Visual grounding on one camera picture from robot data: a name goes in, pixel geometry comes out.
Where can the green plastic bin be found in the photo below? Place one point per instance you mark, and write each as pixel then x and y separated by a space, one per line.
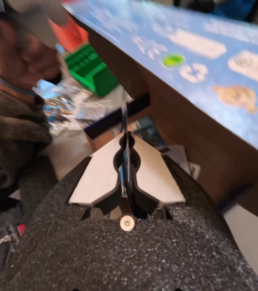
pixel 97 77

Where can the person's left forearm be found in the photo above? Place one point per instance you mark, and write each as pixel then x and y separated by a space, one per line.
pixel 10 127

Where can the clear bag of blue parts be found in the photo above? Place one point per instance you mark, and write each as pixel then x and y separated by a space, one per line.
pixel 58 109

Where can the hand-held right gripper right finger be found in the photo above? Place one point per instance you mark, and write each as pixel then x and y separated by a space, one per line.
pixel 160 177

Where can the small blue leaflet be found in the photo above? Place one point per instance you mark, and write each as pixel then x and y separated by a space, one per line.
pixel 147 131

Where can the blue robot kit box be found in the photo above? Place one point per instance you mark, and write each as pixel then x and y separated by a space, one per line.
pixel 210 68

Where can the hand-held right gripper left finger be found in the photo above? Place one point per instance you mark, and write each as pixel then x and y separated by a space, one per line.
pixel 94 177

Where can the blue wristband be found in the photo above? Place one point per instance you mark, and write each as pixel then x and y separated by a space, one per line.
pixel 17 89

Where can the person's left hand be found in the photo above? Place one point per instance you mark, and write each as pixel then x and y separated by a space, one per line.
pixel 24 59

